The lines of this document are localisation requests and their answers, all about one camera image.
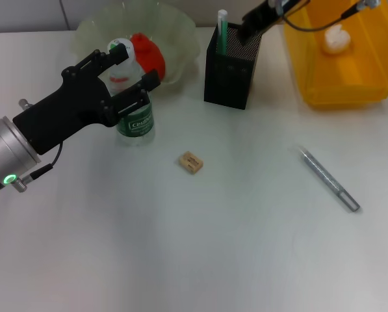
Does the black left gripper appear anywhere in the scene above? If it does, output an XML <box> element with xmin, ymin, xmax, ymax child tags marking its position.
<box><xmin>12</xmin><ymin>44</ymin><xmax>162</xmax><ymax>155</ymax></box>

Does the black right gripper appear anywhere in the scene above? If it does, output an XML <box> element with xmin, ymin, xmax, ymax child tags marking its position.
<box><xmin>238</xmin><ymin>0</ymin><xmax>312</xmax><ymax>46</ymax></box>

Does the red-orange fruit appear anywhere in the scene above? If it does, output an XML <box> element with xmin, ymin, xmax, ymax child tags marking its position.
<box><xmin>129</xmin><ymin>32</ymin><xmax>166</xmax><ymax>82</ymax></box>

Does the green utility knife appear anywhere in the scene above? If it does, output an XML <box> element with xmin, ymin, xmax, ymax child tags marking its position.
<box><xmin>216</xmin><ymin>9</ymin><xmax>229</xmax><ymax>56</ymax></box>

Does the clear green-label water bottle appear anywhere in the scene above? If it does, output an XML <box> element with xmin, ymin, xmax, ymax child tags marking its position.
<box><xmin>107</xmin><ymin>38</ymin><xmax>156</xmax><ymax>148</ymax></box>

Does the white paper ball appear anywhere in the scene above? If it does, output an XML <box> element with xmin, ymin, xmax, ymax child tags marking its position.
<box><xmin>321</xmin><ymin>25</ymin><xmax>352</xmax><ymax>55</ymax></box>

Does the beige eraser with barcode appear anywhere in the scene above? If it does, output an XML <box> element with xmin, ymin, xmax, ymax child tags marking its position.
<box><xmin>177</xmin><ymin>151</ymin><xmax>204</xmax><ymax>176</ymax></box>

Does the grey glitter pen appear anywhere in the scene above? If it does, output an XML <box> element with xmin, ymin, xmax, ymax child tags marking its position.
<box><xmin>291</xmin><ymin>145</ymin><xmax>361</xmax><ymax>214</ymax></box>

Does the translucent green wavy fruit plate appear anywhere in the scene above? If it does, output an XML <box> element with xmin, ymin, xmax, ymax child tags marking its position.
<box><xmin>71</xmin><ymin>0</ymin><xmax>201</xmax><ymax>96</ymax></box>

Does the black mesh pen holder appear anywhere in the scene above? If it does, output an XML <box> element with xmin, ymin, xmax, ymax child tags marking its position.
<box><xmin>203</xmin><ymin>21</ymin><xmax>265</xmax><ymax>111</ymax></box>

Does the yellow plastic bin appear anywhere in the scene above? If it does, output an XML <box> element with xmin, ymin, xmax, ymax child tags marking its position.
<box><xmin>283</xmin><ymin>0</ymin><xmax>388</xmax><ymax>111</ymax></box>

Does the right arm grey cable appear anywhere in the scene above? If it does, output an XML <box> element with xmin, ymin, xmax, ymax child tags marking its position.
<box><xmin>282</xmin><ymin>0</ymin><xmax>382</xmax><ymax>32</ymax></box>

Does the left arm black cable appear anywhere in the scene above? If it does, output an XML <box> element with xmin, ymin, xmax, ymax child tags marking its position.
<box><xmin>14</xmin><ymin>142</ymin><xmax>64</xmax><ymax>193</ymax></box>

